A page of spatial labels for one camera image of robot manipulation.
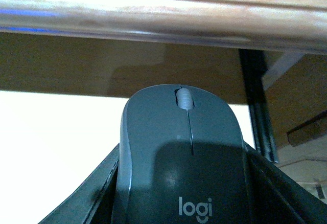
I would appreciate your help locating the wooden pull-out keyboard tray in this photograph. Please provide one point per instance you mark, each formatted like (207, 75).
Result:
(50, 144)

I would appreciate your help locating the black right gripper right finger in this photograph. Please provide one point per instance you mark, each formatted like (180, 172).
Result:
(277, 198)

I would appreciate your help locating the grey Logitech wireless mouse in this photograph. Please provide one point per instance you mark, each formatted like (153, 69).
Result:
(182, 160)

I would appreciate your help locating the black drawer slide rail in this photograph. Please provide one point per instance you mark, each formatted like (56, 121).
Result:
(253, 68)

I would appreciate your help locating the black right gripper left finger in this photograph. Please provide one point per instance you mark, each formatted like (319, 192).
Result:
(92, 201)

